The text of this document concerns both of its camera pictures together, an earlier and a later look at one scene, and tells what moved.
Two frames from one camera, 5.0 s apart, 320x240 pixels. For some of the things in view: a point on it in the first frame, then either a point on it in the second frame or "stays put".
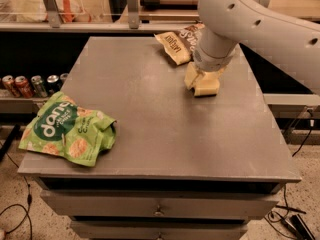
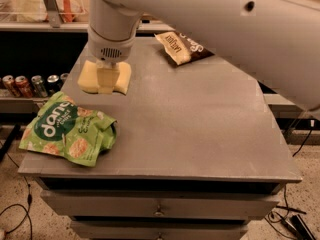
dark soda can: [53, 83] stays put
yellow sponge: [203, 83] -> [88, 81]
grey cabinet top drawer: [157, 204] stays put
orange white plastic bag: [31, 6] stays put
